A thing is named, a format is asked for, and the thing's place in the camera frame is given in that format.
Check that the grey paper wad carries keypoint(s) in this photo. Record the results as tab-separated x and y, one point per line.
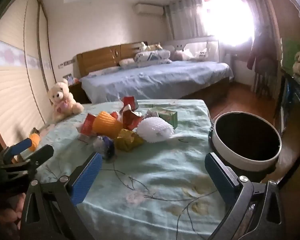
151	113

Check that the white foam fruit net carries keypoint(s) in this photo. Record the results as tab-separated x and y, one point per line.
152	130

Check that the blue white printed pillow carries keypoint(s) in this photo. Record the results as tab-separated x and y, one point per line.
152	55

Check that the white bed guard rail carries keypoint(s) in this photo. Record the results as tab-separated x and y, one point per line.
190	46

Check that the wooden headboard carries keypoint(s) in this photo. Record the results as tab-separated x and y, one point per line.
100	57

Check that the green carton box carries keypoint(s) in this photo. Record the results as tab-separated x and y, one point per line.
168	117

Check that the small photo frame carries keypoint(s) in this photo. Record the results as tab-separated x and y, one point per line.
68	79

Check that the red cartoon print snack packet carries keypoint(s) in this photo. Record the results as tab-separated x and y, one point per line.
130	102

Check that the cream teddy bear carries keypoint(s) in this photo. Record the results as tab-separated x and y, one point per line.
61	100

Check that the yellow plush toy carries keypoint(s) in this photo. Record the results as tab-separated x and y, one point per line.
155	47

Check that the bed with blue sheet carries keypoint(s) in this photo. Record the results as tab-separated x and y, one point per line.
160	80

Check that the person's left hand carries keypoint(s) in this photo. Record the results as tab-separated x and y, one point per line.
11	215

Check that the blue silver wrapper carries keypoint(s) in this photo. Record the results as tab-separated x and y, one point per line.
106	147

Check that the white plush toy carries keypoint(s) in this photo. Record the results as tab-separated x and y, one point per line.
143	46

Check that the dark red coat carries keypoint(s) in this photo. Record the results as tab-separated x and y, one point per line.
261	52

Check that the wooden nightstand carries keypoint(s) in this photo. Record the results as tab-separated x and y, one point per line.
77	92

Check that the red packet with silver foil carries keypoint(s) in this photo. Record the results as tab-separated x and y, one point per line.
87	125

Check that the beige sliding wardrobe doors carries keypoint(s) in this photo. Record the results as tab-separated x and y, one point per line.
12	85

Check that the small white pillow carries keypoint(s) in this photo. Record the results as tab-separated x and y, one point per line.
127	62

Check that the wall switch panel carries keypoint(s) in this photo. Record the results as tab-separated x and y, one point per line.
65	64

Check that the orange ribbed foam sleeve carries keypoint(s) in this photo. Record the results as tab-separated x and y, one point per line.
105	125

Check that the coat rack stand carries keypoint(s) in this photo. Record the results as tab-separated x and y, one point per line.
263	85

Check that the yellow wrapper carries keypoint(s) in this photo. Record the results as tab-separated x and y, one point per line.
126	140

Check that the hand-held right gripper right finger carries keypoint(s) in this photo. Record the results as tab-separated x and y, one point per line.
221	177

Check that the grey patterned curtain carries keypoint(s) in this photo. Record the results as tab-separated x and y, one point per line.
182	17
251	7

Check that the white radiator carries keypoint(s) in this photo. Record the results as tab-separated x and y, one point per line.
240	67

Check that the orange spiky ball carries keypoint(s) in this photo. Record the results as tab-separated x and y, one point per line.
35	140

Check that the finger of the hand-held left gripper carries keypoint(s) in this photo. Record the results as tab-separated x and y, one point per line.
41	153
21	145

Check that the white bin with black liner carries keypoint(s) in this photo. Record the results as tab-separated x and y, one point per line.
230	150

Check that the white air conditioner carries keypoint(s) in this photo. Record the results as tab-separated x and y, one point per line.
148	8

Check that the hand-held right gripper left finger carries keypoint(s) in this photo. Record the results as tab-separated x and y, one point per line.
87	177

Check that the pink plush toy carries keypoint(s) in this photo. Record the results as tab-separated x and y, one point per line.
177	55

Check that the bright window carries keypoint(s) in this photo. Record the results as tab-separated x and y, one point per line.
227	15

